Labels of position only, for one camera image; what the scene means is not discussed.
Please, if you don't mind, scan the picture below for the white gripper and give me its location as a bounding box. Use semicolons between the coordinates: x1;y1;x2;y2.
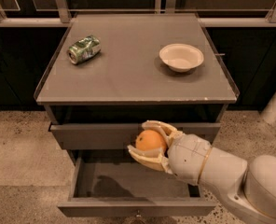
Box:
128;120;212;185

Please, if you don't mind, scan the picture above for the orange fruit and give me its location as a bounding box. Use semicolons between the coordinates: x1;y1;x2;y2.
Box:
135;130;167;151

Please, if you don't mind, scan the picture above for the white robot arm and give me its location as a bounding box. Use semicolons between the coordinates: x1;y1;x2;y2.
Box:
128;120;276;224

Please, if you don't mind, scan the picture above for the grey open middle drawer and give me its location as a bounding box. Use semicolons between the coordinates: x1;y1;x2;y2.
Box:
58;149;215;217

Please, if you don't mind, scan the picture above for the grey drawer cabinet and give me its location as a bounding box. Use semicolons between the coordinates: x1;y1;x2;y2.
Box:
34;12;241;224

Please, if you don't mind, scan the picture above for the grey top drawer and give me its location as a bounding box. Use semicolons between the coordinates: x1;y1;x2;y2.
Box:
50;122;220;150

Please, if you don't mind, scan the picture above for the white bowl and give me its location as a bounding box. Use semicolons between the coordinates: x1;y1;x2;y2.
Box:
159;44;204;73

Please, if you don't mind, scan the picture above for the crushed green soda can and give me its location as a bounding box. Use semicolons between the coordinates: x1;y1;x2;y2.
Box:
67;35;101;64

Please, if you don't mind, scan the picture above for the metal railing frame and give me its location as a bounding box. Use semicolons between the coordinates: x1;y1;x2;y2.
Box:
0;0;276;28

